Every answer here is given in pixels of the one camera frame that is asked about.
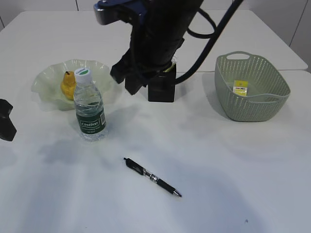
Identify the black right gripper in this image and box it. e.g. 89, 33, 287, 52
110, 0, 202, 95

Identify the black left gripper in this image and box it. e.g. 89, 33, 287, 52
0, 99, 17, 141

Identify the yellow utility knife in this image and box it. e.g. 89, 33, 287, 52
164, 56, 177, 73

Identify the clear water bottle green label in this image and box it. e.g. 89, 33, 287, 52
73, 67, 107, 142

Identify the yellow pear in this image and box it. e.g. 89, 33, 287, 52
60, 71, 76, 100

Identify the yellow waste paper packaging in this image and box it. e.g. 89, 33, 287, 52
233, 80, 248, 96

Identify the black square pen holder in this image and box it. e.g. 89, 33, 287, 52
148, 64, 176, 102

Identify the green wavy glass plate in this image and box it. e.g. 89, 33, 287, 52
31, 59, 122, 111

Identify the black gel pen left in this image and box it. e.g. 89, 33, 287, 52
124, 158, 182, 198

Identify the green woven plastic basket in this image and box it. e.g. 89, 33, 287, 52
214, 52, 291, 122

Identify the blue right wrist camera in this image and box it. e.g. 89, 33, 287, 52
93, 0, 150, 25

